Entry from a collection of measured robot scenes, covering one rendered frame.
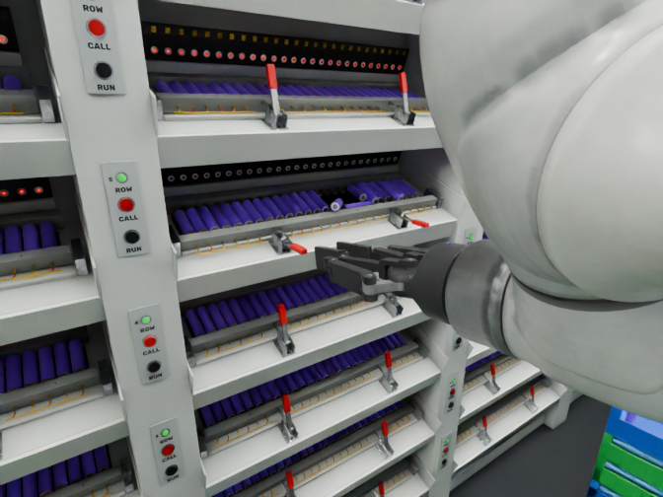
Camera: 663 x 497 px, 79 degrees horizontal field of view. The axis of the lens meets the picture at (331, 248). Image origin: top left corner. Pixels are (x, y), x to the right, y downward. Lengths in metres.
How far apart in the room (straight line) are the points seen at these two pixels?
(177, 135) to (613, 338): 0.51
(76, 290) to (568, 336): 0.56
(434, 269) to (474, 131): 0.21
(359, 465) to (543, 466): 0.83
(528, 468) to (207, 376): 1.27
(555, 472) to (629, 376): 1.50
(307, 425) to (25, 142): 0.69
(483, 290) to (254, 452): 0.65
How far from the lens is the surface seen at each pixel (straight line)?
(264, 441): 0.89
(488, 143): 0.17
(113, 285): 0.61
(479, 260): 0.33
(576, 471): 1.80
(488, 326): 0.32
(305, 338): 0.80
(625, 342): 0.25
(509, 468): 1.71
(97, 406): 0.73
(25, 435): 0.74
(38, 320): 0.63
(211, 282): 0.65
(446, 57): 0.18
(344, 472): 1.10
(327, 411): 0.94
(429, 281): 0.36
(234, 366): 0.75
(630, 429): 1.31
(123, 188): 0.57
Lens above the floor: 1.18
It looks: 19 degrees down
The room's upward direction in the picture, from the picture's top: straight up
